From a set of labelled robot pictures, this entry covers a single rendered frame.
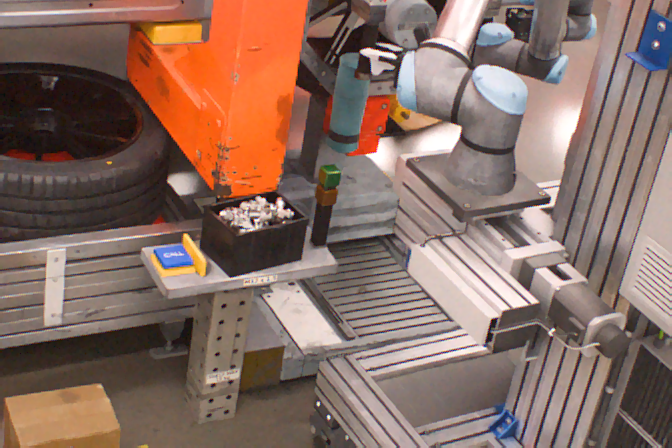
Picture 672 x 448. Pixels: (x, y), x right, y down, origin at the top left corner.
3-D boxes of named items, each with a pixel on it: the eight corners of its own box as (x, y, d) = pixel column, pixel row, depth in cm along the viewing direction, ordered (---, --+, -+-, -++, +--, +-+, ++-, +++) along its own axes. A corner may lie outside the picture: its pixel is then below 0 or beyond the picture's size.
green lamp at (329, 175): (332, 178, 293) (334, 163, 291) (339, 186, 290) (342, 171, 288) (317, 179, 291) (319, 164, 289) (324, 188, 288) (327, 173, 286)
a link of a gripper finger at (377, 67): (355, 73, 308) (392, 80, 308) (359, 51, 305) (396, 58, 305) (357, 68, 311) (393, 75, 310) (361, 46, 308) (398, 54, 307)
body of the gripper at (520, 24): (504, 7, 329) (540, 5, 334) (497, 37, 333) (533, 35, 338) (520, 19, 323) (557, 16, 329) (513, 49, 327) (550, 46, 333)
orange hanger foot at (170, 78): (180, 71, 353) (192, -45, 336) (255, 161, 315) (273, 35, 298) (123, 75, 346) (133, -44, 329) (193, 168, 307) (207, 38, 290)
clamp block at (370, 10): (367, 8, 313) (370, -12, 310) (384, 22, 306) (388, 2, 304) (349, 9, 311) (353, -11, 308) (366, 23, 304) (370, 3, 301)
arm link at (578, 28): (584, 4, 342) (577, 33, 346) (553, 6, 337) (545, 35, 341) (602, 15, 336) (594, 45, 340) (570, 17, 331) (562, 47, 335)
